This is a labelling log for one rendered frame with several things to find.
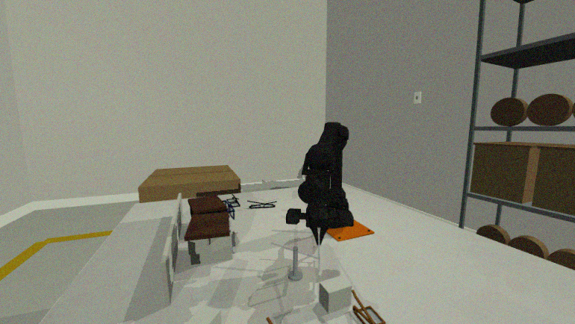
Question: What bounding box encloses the white flat panel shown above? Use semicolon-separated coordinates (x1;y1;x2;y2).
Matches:
161;193;183;307

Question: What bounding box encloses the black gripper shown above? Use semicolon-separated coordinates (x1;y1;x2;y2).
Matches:
286;194;354;245

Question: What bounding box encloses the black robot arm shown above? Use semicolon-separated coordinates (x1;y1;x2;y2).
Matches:
298;122;349;229

